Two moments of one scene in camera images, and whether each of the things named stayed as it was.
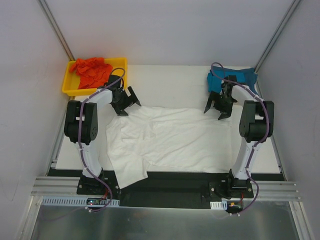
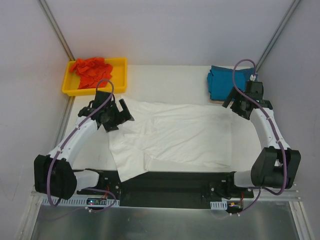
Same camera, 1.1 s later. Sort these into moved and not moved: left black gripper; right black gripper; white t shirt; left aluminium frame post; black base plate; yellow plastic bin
Moved: right black gripper; left black gripper
Not moved: left aluminium frame post; black base plate; yellow plastic bin; white t shirt
